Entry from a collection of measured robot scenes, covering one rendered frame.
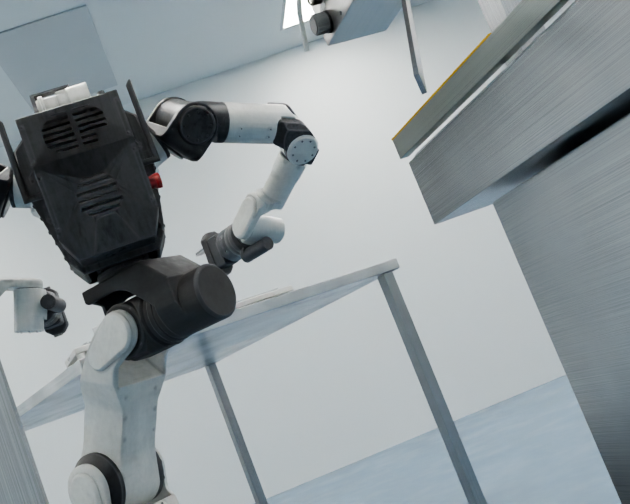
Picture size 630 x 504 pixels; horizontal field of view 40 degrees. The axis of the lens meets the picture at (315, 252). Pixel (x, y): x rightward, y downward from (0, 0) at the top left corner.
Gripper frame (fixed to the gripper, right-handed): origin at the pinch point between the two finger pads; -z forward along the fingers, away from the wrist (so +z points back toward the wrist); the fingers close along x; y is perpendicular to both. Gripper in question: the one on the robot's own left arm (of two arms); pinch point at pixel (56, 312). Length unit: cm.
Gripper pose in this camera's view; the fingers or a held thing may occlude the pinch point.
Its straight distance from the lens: 231.1
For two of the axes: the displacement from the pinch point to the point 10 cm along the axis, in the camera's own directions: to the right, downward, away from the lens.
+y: 9.3, -3.6, 0.8
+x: 3.6, 9.2, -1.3
